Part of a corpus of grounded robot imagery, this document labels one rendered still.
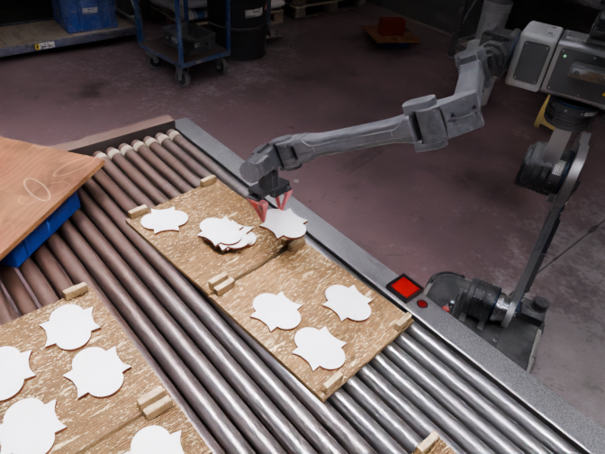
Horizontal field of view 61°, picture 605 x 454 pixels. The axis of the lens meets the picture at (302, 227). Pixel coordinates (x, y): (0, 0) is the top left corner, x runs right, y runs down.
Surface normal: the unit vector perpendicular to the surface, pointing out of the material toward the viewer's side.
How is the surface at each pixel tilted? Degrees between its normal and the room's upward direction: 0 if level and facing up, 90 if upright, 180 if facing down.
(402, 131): 89
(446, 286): 0
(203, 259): 0
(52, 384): 0
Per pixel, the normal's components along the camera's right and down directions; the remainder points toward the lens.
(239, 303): 0.07, -0.77
